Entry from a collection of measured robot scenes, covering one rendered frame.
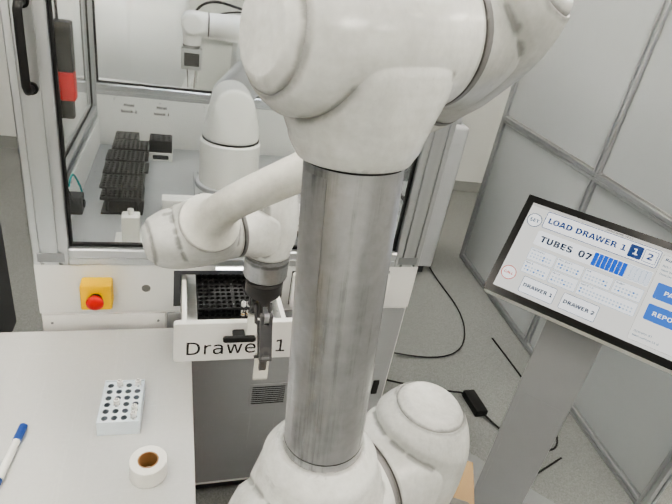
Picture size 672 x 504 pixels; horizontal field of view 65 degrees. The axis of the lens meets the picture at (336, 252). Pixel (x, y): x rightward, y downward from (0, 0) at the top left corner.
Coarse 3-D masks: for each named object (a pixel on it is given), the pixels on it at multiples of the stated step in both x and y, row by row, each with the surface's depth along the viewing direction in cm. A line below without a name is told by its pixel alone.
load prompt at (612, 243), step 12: (552, 216) 148; (552, 228) 147; (564, 228) 146; (576, 228) 145; (588, 228) 144; (588, 240) 143; (600, 240) 142; (612, 240) 141; (624, 240) 140; (612, 252) 140; (624, 252) 139; (636, 252) 138; (648, 252) 137; (660, 252) 136; (648, 264) 136
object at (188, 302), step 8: (184, 280) 139; (192, 280) 150; (184, 288) 136; (192, 288) 147; (184, 296) 133; (192, 296) 144; (184, 304) 130; (192, 304) 140; (280, 304) 137; (184, 312) 127; (192, 312) 137; (272, 312) 143; (280, 312) 134
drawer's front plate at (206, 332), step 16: (176, 320) 119; (192, 320) 120; (208, 320) 121; (224, 320) 122; (240, 320) 123; (288, 320) 126; (176, 336) 119; (192, 336) 120; (208, 336) 121; (272, 336) 126; (288, 336) 127; (176, 352) 121; (192, 352) 123; (208, 352) 124; (224, 352) 125; (240, 352) 126; (256, 352) 127; (272, 352) 129; (288, 352) 130
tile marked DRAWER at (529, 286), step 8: (528, 280) 145; (536, 280) 144; (520, 288) 145; (528, 288) 144; (536, 288) 143; (544, 288) 143; (552, 288) 142; (536, 296) 143; (544, 296) 142; (552, 296) 141
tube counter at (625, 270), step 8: (584, 248) 142; (576, 256) 142; (584, 256) 142; (592, 256) 141; (600, 256) 140; (608, 256) 140; (592, 264) 140; (600, 264) 140; (608, 264) 139; (616, 264) 139; (624, 264) 138; (608, 272) 139; (616, 272) 138; (624, 272) 137; (632, 272) 137; (640, 272) 136; (648, 272) 135; (632, 280) 136; (640, 280) 135; (648, 280) 135
